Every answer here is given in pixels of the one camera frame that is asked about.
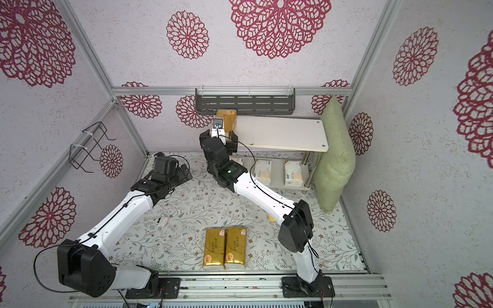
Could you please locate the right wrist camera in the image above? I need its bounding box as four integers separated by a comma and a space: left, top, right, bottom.
210, 118, 226, 145

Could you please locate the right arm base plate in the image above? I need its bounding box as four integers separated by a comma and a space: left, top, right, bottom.
281, 275, 335, 299

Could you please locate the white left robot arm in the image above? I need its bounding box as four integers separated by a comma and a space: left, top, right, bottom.
56, 152, 193, 298

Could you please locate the grey wall-mounted metal rack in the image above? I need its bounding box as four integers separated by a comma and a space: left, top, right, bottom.
195, 88, 296, 116

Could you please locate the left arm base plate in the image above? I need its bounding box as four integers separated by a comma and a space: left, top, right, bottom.
125, 277, 181, 300

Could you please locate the white tissue pack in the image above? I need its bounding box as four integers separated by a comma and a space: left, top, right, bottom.
284, 160, 304, 187
253, 159, 272, 186
230, 156, 245, 166

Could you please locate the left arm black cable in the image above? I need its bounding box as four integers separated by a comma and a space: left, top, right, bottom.
32, 153, 191, 308

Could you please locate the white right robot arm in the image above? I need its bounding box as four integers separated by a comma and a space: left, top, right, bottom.
199, 130, 321, 284

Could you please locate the floral table mat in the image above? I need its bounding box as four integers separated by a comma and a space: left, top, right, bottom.
109, 152, 366, 272

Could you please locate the gold tissue pack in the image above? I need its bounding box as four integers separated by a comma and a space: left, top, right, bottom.
216, 109, 238, 134
203, 228, 226, 271
224, 227, 247, 270

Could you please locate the black wire wall rack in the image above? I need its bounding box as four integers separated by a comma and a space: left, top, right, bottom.
68, 121, 116, 173

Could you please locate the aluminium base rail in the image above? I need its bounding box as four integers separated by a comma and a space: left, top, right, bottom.
68, 273, 394, 303

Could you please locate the green pillow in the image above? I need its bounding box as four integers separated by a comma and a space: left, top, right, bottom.
313, 97, 356, 213

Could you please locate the white two-tier shelf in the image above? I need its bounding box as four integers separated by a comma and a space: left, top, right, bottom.
234, 115, 329, 191

